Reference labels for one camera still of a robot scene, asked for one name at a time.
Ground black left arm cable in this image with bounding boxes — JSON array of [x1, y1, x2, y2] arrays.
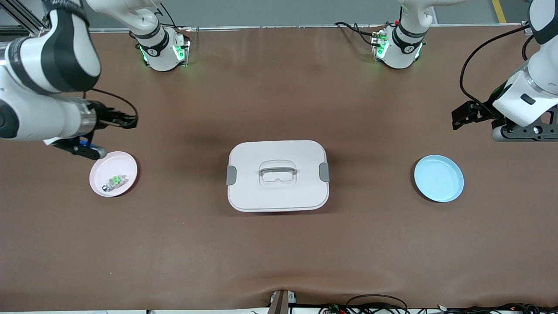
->
[[459, 24, 533, 119]]

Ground silver table edge rail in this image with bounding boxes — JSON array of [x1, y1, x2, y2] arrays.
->
[[87, 24, 531, 34]]

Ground black looped cable bundle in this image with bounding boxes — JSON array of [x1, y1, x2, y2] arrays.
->
[[320, 294, 409, 314]]

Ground black left base cables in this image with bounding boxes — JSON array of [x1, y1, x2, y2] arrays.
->
[[334, 21, 387, 47]]

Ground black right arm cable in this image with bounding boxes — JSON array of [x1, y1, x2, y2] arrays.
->
[[82, 88, 140, 121]]

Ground black right base cables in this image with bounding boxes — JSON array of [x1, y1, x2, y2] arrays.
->
[[150, 0, 193, 32]]

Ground pink round plate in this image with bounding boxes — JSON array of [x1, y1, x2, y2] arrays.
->
[[89, 151, 139, 198]]

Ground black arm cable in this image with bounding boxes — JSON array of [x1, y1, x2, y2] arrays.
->
[[82, 88, 140, 121], [459, 24, 533, 119]]

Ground black base cables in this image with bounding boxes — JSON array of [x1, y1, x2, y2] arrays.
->
[[150, 0, 193, 32], [334, 21, 387, 47]]

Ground clear grey box handle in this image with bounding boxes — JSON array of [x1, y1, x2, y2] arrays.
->
[[259, 160, 298, 188]]

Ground brown camera mount bracket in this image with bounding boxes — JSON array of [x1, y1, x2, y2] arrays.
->
[[268, 289, 298, 314]]

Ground white lidded storage box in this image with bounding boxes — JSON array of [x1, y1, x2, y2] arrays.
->
[[226, 140, 330, 213]]

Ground short black cable loop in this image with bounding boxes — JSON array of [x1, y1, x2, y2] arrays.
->
[[522, 34, 538, 60]]

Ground light blue round plate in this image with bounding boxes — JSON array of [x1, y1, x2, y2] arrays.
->
[[413, 154, 465, 203]]

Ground green and white switch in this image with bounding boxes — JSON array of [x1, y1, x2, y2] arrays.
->
[[102, 174, 128, 193]]

